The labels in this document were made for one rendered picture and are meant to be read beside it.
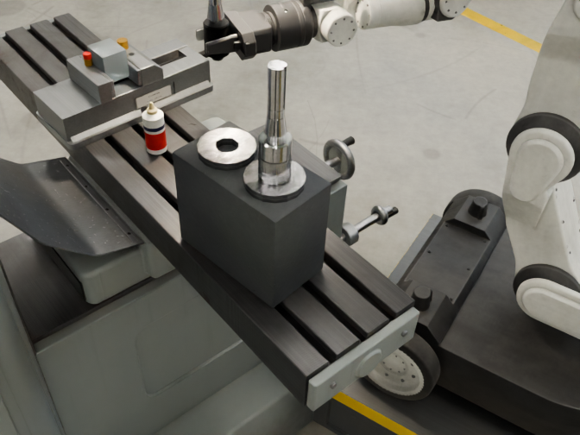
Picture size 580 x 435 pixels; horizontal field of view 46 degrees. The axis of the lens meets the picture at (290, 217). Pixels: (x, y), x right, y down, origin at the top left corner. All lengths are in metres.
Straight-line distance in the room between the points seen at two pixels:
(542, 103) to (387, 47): 2.42
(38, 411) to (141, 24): 2.73
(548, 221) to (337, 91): 1.97
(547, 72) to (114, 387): 1.07
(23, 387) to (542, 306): 1.02
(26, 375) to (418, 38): 2.93
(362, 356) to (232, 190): 0.32
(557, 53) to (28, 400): 1.10
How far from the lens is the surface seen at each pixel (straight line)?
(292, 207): 0.94
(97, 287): 1.32
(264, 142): 0.92
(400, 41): 3.72
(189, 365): 1.68
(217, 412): 1.81
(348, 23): 1.33
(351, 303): 1.08
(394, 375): 1.58
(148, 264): 1.32
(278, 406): 1.84
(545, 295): 1.47
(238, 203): 0.96
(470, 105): 3.29
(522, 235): 1.46
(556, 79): 1.26
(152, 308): 1.43
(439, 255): 1.65
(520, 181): 1.32
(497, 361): 1.52
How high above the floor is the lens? 1.75
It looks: 43 degrees down
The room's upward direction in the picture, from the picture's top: 3 degrees clockwise
